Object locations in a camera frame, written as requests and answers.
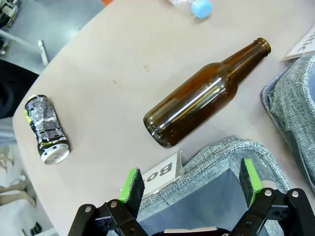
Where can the brown glass beer bottle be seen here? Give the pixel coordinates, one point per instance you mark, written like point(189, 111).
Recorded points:
point(192, 108)

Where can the white Bottle label sign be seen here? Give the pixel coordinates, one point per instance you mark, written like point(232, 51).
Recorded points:
point(160, 174)

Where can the grey fabric basket for bottles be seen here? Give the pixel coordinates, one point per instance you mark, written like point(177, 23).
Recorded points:
point(214, 157)

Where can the grey fabric basket for plastic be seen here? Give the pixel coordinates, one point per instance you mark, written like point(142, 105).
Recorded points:
point(290, 110)

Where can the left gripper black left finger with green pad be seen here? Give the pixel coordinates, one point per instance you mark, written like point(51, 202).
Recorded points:
point(128, 191)

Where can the grey metal frame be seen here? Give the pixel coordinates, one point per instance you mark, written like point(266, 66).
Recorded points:
point(43, 52)

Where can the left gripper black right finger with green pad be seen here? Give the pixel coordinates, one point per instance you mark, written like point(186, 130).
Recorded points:
point(249, 182)

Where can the white Plastic label sign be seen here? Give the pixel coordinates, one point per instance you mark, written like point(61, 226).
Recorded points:
point(304, 44)

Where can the silver crushed can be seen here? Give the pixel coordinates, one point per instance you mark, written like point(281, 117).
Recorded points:
point(45, 125)

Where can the clear plastic bottle blue cap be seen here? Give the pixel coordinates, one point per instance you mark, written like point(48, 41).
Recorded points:
point(201, 7)

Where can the person in orange hoodie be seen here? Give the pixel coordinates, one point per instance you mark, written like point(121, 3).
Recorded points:
point(108, 2)

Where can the black office chair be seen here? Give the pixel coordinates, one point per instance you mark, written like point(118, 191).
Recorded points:
point(14, 86)

